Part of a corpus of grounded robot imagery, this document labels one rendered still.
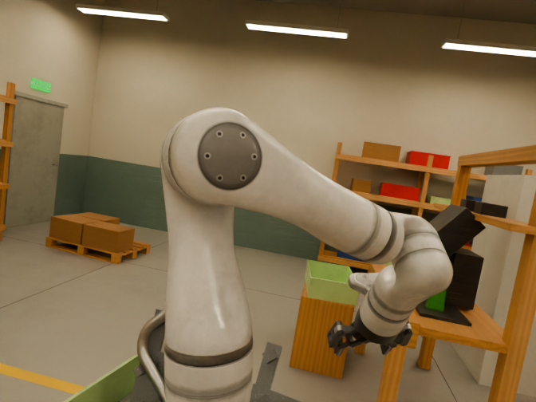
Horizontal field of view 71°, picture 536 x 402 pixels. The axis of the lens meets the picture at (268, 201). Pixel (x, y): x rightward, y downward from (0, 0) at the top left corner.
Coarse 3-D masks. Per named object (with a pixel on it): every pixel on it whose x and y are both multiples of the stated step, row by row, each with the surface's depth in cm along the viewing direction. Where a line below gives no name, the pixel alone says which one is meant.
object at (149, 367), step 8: (160, 312) 110; (152, 320) 109; (160, 320) 109; (144, 328) 109; (152, 328) 109; (144, 336) 109; (144, 344) 109; (144, 352) 108; (144, 360) 107; (144, 368) 107; (152, 368) 107; (152, 376) 106; (160, 376) 106; (160, 384) 105; (160, 392) 104
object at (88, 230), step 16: (64, 224) 527; (80, 224) 518; (96, 224) 526; (112, 224) 542; (48, 240) 534; (64, 240) 528; (80, 240) 520; (96, 240) 513; (112, 240) 507; (128, 240) 530; (96, 256) 519; (112, 256) 507; (128, 256) 541
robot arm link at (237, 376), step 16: (176, 368) 36; (192, 368) 35; (208, 368) 35; (224, 368) 35; (240, 368) 37; (176, 384) 36; (192, 384) 35; (208, 384) 35; (224, 384) 36; (240, 384) 37; (176, 400) 36; (192, 400) 35; (208, 400) 35; (224, 400) 36; (240, 400) 37
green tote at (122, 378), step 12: (132, 360) 121; (108, 372) 112; (120, 372) 116; (132, 372) 122; (96, 384) 106; (108, 384) 112; (120, 384) 117; (132, 384) 124; (72, 396) 99; (84, 396) 103; (96, 396) 107; (108, 396) 113; (120, 396) 119
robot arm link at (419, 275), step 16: (416, 256) 47; (432, 256) 46; (384, 272) 56; (400, 272) 48; (416, 272) 46; (432, 272) 46; (448, 272) 46; (384, 288) 54; (400, 288) 49; (416, 288) 47; (432, 288) 47; (384, 304) 55; (400, 304) 53; (416, 304) 53
